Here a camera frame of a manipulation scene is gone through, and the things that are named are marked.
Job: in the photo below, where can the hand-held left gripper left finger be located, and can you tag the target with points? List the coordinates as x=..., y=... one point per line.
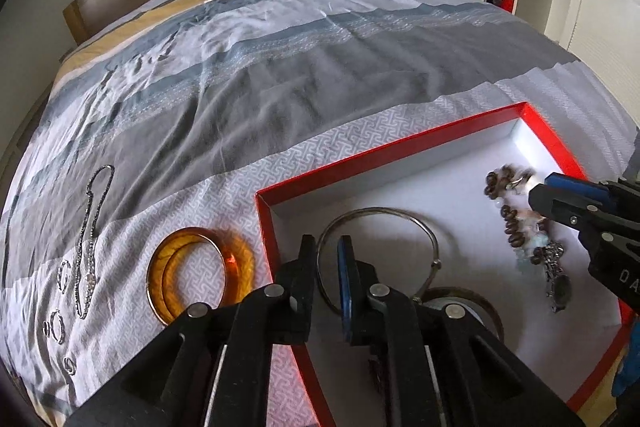
x=299, y=292

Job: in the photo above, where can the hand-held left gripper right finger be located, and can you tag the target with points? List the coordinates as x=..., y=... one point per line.
x=346, y=287

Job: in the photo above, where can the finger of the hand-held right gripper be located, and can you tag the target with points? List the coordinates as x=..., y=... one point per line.
x=560, y=204
x=575, y=187

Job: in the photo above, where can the amber resin bangle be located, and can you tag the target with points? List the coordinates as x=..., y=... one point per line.
x=241, y=253

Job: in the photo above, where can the thin silver bangle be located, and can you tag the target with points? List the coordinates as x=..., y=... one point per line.
x=380, y=210

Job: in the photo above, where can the red cardboard box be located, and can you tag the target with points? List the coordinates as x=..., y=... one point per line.
x=450, y=192

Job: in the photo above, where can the person's right hand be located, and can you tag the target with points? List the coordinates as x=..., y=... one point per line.
x=629, y=362

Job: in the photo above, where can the dark wooden bangle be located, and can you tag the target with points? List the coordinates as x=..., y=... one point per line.
x=482, y=294

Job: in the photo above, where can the striped bed cover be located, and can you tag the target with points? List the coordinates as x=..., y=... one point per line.
x=300, y=57

